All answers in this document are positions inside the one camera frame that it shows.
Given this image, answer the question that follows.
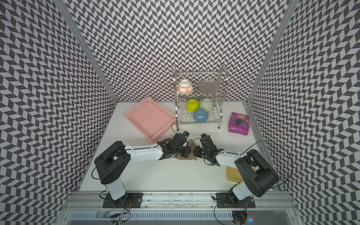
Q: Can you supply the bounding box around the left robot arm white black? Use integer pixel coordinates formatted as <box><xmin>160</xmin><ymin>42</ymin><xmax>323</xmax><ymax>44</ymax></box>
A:
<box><xmin>94</xmin><ymin>131</ymin><xmax>191</xmax><ymax>201</ymax></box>

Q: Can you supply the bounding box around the white orange patterned bowl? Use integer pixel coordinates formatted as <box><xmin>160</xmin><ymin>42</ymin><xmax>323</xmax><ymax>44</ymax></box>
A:
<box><xmin>177</xmin><ymin>79</ymin><xmax>194</xmax><ymax>95</ymax></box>

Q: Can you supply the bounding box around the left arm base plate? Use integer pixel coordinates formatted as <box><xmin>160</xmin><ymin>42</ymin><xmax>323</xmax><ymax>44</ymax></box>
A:
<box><xmin>103</xmin><ymin>192</ymin><xmax>143</xmax><ymax>209</ymax></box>

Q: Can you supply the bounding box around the lime green bowl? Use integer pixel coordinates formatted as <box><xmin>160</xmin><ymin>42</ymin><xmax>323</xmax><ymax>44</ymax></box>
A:
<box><xmin>185</xmin><ymin>99</ymin><xmax>200</xmax><ymax>112</ymax></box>

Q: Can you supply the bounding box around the grey speckled plate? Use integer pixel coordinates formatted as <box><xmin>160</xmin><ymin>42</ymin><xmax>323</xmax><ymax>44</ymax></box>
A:
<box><xmin>197</xmin><ymin>80</ymin><xmax>220</xmax><ymax>95</ymax></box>

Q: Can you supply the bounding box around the pink plastic basket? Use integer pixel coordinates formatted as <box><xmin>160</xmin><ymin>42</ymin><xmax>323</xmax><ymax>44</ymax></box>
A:
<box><xmin>124</xmin><ymin>97</ymin><xmax>175</xmax><ymax>143</ymax></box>

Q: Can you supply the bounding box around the blue bowl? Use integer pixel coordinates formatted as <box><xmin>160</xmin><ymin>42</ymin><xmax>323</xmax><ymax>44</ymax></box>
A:
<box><xmin>193</xmin><ymin>108</ymin><xmax>208</xmax><ymax>122</ymax></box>

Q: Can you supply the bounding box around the striped brown square dishcloth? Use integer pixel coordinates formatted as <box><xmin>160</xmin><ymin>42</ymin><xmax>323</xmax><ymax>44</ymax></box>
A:
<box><xmin>176</xmin><ymin>139</ymin><xmax>196</xmax><ymax>160</ymax></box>

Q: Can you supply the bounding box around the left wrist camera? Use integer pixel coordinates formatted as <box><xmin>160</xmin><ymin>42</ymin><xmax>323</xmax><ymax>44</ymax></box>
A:
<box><xmin>182</xmin><ymin>131</ymin><xmax>189</xmax><ymax>137</ymax></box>

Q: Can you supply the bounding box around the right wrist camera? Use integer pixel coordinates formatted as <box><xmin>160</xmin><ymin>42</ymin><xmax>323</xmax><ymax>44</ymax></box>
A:
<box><xmin>201</xmin><ymin>134</ymin><xmax>208</xmax><ymax>140</ymax></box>

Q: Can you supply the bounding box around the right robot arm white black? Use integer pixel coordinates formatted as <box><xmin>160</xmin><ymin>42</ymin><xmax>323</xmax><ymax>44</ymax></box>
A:
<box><xmin>195</xmin><ymin>134</ymin><xmax>279</xmax><ymax>205</ymax></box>

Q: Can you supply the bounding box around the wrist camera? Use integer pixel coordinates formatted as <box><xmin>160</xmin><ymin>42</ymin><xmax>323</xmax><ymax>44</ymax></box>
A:
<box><xmin>201</xmin><ymin>134</ymin><xmax>208</xmax><ymax>140</ymax></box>
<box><xmin>182</xmin><ymin>131</ymin><xmax>189</xmax><ymax>137</ymax></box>

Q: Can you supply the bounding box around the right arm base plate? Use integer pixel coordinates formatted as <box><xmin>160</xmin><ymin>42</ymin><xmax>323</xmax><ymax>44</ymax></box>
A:
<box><xmin>212</xmin><ymin>193</ymin><xmax>256</xmax><ymax>209</ymax></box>

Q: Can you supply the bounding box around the metal two-tier dish rack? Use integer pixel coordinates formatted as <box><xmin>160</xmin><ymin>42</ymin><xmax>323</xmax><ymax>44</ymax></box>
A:
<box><xmin>172</xmin><ymin>65</ymin><xmax>229</xmax><ymax>128</ymax></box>

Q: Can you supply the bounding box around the aluminium front rail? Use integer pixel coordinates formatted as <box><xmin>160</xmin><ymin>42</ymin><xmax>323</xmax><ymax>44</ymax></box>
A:
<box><xmin>61</xmin><ymin>191</ymin><xmax>297</xmax><ymax>211</ymax></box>

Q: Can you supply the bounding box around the purple snack packet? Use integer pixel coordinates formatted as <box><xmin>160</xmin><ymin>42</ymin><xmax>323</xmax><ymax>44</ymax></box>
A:
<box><xmin>228</xmin><ymin>112</ymin><xmax>250</xmax><ymax>136</ymax></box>

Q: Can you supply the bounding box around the pale green bowl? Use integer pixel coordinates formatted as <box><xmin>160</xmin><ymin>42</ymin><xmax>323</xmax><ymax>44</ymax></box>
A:
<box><xmin>199</xmin><ymin>98</ymin><xmax>214</xmax><ymax>112</ymax></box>

